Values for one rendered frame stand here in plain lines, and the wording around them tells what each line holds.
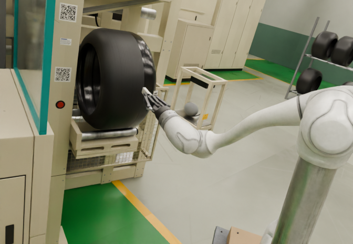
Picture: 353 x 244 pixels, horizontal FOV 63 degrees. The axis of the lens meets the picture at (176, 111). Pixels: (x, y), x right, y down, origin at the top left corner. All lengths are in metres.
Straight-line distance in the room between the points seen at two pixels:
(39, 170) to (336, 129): 0.78
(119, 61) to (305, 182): 0.96
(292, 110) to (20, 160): 0.81
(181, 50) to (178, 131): 4.82
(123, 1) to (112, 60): 0.61
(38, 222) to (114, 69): 0.73
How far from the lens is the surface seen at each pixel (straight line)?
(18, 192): 0.94
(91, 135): 1.60
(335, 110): 0.76
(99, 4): 1.89
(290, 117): 0.98
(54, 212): 1.96
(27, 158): 0.88
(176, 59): 5.93
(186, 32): 5.84
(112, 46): 1.45
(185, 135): 1.11
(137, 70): 1.44
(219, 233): 1.59
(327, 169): 0.85
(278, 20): 13.13
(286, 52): 12.83
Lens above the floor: 1.69
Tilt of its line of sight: 22 degrees down
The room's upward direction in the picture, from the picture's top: 14 degrees clockwise
